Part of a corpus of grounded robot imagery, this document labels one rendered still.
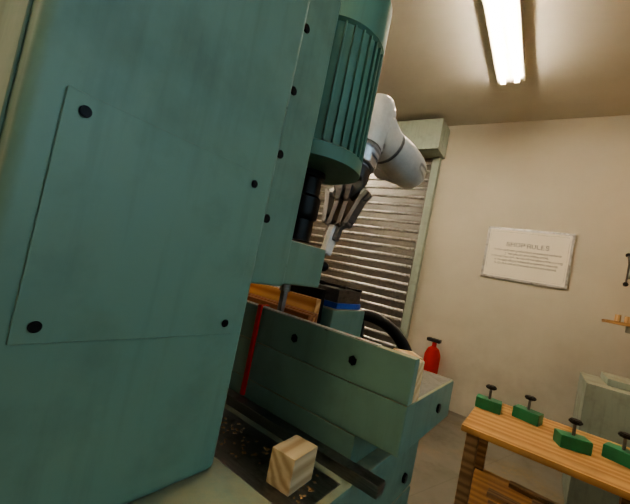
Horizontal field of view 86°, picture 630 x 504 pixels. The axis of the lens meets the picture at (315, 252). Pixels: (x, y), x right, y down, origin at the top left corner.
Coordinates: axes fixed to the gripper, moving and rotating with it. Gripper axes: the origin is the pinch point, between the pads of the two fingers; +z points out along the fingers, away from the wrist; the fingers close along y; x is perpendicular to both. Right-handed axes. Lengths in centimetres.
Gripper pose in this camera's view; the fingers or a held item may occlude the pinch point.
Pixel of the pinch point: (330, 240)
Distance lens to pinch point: 80.9
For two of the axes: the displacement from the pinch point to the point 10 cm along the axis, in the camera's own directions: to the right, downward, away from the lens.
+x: 5.1, 4.0, 7.6
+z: -3.4, 9.1, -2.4
